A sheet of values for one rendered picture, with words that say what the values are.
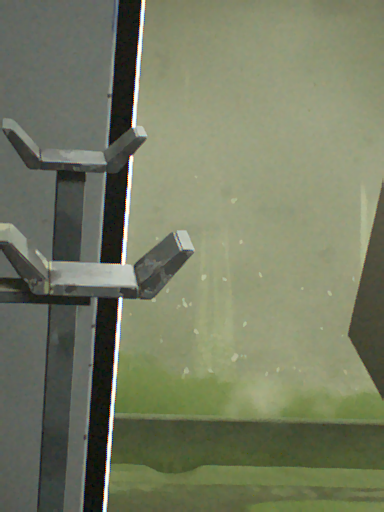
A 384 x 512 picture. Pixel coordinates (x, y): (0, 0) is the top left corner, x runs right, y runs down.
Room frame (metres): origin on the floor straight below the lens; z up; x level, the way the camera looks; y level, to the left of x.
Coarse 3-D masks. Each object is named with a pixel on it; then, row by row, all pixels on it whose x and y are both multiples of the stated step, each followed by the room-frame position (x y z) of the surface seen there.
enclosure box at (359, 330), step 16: (368, 256) 1.93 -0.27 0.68; (368, 272) 1.92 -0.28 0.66; (368, 288) 1.91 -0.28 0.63; (368, 304) 1.91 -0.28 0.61; (352, 320) 1.96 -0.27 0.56; (368, 320) 1.90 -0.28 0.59; (352, 336) 1.95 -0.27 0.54; (368, 336) 1.89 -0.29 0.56; (368, 352) 1.88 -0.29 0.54; (368, 368) 1.87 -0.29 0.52
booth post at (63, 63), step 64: (0, 0) 1.06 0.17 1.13; (64, 0) 1.06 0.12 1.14; (0, 64) 1.06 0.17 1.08; (64, 64) 1.06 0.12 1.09; (0, 128) 1.06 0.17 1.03; (64, 128) 1.06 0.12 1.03; (0, 192) 1.06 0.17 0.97; (0, 256) 1.06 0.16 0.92; (0, 320) 1.06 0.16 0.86; (0, 384) 1.06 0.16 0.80; (0, 448) 1.06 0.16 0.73
